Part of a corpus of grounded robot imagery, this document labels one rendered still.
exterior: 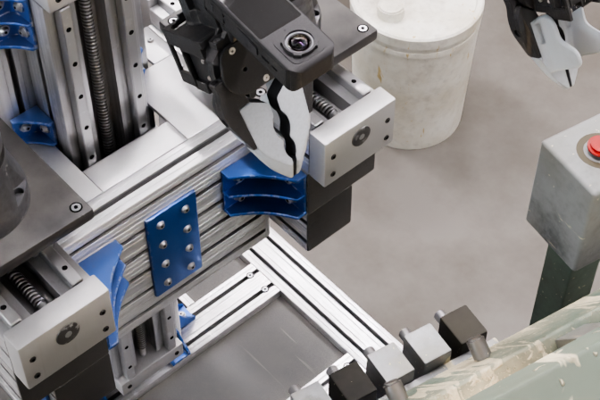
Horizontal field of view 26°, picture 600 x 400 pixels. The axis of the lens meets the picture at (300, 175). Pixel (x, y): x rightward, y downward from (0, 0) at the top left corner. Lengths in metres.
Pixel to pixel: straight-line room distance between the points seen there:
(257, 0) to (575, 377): 0.62
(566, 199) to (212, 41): 0.95
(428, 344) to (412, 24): 1.17
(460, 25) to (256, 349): 0.87
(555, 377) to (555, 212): 1.51
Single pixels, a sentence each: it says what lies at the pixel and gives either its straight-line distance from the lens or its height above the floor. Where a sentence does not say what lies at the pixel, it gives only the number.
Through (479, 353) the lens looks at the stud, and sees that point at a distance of 1.71.
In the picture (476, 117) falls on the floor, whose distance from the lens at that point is 3.19.
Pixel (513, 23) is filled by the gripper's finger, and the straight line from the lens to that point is 1.30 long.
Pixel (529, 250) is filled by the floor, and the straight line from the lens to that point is 2.94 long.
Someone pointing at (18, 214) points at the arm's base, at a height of 1.05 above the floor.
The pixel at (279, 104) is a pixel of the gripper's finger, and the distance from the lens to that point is 1.07.
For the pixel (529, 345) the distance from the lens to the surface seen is 1.69.
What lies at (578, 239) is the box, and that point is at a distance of 1.91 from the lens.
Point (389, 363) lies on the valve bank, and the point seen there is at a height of 0.77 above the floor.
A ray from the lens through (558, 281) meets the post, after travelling 2.08.
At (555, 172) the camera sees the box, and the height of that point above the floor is 0.90.
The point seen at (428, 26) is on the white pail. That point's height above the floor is 0.36.
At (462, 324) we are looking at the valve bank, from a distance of 1.87.
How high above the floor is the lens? 2.30
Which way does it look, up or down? 49 degrees down
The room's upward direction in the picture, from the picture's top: straight up
